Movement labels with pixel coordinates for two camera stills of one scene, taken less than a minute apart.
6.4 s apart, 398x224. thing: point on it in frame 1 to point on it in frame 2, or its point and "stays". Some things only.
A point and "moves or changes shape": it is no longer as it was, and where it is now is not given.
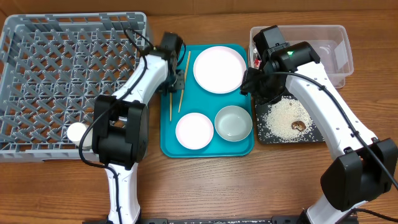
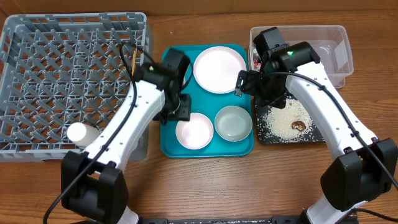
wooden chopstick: x=170 y=106 moves or changes shape
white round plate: x=219 y=70 stays
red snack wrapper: x=257 y=63 stays
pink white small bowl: x=194 y=130 stays
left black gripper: x=178 y=83 to x=183 y=112
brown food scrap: x=300 y=125 stays
